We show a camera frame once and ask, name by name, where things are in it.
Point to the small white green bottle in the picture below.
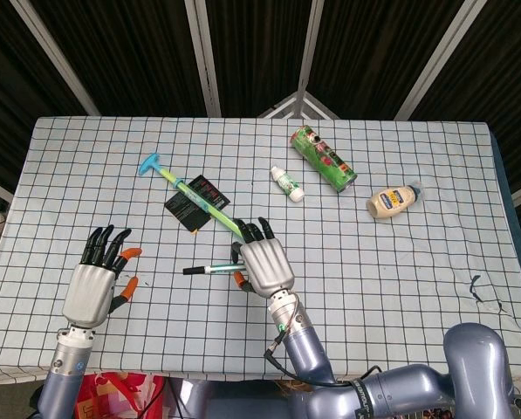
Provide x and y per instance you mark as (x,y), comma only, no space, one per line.
(288,185)

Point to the white checkered tablecloth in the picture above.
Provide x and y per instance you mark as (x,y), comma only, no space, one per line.
(373,270)

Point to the black partition with white frame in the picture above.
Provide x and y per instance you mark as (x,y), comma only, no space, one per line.
(133,52)

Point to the white marker with green label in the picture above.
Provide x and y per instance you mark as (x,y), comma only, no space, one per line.
(223,268)

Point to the black marker cap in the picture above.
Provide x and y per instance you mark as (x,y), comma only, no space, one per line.
(194,271)

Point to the blue-grey plastic stool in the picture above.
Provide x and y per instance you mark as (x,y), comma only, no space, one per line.
(242,403)

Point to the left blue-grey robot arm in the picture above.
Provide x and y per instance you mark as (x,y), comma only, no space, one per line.
(63,379)

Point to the dark blue table cover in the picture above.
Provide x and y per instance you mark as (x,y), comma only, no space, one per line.
(511,209)

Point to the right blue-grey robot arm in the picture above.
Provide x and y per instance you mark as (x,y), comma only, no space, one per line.
(399,388)

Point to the green printed cylinder can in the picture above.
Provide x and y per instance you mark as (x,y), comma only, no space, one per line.
(325,159)

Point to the green blue water pump toy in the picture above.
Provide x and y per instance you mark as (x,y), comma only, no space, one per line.
(190,194)

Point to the black printed card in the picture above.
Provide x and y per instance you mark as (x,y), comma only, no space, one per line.
(186,211)

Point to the mayonnaise squeeze bottle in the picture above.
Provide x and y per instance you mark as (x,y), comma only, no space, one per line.
(391,203)

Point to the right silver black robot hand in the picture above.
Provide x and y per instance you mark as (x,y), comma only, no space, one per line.
(264,266)

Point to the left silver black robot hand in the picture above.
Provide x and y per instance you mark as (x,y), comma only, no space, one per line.
(87,292)

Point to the red patterned bag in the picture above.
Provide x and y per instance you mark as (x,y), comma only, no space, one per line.
(120,393)

